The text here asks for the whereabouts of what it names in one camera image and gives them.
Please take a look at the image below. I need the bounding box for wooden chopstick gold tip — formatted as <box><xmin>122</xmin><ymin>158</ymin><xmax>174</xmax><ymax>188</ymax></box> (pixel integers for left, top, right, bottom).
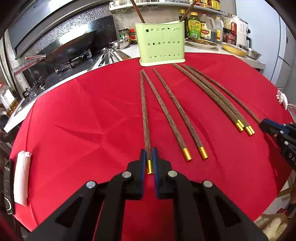
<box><xmin>184</xmin><ymin>65</ymin><xmax>256</xmax><ymax>137</ymax></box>
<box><xmin>172</xmin><ymin>63</ymin><xmax>245</xmax><ymax>133</ymax></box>
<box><xmin>189</xmin><ymin>66</ymin><xmax>261</xmax><ymax>124</ymax></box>
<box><xmin>140</xmin><ymin>70</ymin><xmax>192</xmax><ymax>162</ymax></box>
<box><xmin>153</xmin><ymin>68</ymin><xmax>208</xmax><ymax>160</ymax></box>
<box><xmin>182</xmin><ymin>64</ymin><xmax>249</xmax><ymax>129</ymax></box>

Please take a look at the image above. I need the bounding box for white crumpled tissue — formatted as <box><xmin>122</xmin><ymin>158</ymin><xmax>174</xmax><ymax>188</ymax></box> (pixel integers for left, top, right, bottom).
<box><xmin>276</xmin><ymin>89</ymin><xmax>288</xmax><ymax>110</ymax></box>

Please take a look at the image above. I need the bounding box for white refrigerator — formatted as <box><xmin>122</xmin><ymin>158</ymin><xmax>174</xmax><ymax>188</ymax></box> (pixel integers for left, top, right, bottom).
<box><xmin>235</xmin><ymin>0</ymin><xmax>296</xmax><ymax>88</ymax></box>

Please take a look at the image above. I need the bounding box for red tablecloth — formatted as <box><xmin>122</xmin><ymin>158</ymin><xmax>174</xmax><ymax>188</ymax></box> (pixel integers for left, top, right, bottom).
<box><xmin>11</xmin><ymin>59</ymin><xmax>292</xmax><ymax>231</ymax></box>

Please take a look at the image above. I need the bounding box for steel bowl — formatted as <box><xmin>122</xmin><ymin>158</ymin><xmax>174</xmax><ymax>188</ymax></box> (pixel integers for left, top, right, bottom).
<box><xmin>239</xmin><ymin>45</ymin><xmax>262</xmax><ymax>60</ymax></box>

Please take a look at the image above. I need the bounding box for yellow bowl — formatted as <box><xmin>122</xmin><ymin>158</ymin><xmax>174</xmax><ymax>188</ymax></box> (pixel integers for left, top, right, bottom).
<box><xmin>221</xmin><ymin>42</ymin><xmax>248</xmax><ymax>57</ymax></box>

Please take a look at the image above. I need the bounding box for white air fryer appliance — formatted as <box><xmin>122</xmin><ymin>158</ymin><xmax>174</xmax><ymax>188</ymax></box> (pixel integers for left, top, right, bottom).
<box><xmin>232</xmin><ymin>15</ymin><xmax>252</xmax><ymax>48</ymax></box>

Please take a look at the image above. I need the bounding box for dark red label bottle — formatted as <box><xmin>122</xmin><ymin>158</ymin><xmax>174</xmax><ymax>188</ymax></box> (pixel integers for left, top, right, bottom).
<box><xmin>223</xmin><ymin>13</ymin><xmax>237</xmax><ymax>45</ymax></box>

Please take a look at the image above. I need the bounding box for plate of food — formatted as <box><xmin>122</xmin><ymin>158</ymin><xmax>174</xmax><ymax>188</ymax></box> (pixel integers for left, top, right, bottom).
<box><xmin>185</xmin><ymin>38</ymin><xmax>219</xmax><ymax>49</ymax></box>

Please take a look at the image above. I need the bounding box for large vinegar jug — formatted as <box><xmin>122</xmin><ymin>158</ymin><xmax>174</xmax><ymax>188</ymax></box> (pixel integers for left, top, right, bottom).
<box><xmin>200</xmin><ymin>13</ymin><xmax>216</xmax><ymax>43</ymax></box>

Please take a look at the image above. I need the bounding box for white rolled towel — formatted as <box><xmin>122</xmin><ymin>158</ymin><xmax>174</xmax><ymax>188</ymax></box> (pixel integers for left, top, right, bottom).
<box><xmin>13</xmin><ymin>150</ymin><xmax>32</xmax><ymax>206</ymax></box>

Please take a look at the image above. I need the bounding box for clear oil bottle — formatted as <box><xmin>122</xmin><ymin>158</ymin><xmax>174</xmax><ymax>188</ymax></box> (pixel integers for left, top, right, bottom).
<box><xmin>214</xmin><ymin>16</ymin><xmax>224</xmax><ymax>44</ymax></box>

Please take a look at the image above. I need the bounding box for green plastic utensil holder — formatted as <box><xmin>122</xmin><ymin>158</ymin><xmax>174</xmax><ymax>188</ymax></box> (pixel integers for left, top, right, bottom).
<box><xmin>134</xmin><ymin>21</ymin><xmax>185</xmax><ymax>67</ymax></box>

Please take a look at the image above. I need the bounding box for green bottle yellow cap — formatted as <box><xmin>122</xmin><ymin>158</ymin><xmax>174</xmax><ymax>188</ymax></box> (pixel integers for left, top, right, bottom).
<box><xmin>188</xmin><ymin>11</ymin><xmax>201</xmax><ymax>39</ymax></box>

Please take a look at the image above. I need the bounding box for red lid sauce jar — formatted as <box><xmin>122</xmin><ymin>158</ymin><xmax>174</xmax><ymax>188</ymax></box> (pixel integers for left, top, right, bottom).
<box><xmin>129</xmin><ymin>29</ymin><xmax>137</xmax><ymax>44</ymax></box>

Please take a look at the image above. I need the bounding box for dark soy sauce bottle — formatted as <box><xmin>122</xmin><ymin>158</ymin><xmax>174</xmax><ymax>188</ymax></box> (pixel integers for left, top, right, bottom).
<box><xmin>179</xmin><ymin>9</ymin><xmax>187</xmax><ymax>21</ymax></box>

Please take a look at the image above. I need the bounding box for wok on stove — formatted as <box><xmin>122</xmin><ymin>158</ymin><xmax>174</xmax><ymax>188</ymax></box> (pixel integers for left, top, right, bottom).
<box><xmin>33</xmin><ymin>31</ymin><xmax>96</xmax><ymax>67</ymax></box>

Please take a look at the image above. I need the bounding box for oil bottle red cap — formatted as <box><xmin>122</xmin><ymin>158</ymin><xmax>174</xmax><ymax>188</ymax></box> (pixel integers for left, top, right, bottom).
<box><xmin>0</xmin><ymin>82</ymin><xmax>19</xmax><ymax>116</ymax></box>

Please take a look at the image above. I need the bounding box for range hood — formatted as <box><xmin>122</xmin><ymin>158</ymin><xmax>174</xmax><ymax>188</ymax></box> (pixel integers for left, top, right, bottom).
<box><xmin>8</xmin><ymin>0</ymin><xmax>109</xmax><ymax>59</ymax></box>

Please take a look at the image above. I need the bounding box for wall shelf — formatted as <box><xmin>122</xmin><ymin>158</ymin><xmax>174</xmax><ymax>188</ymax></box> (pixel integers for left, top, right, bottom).
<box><xmin>109</xmin><ymin>1</ymin><xmax>227</xmax><ymax>16</ymax></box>

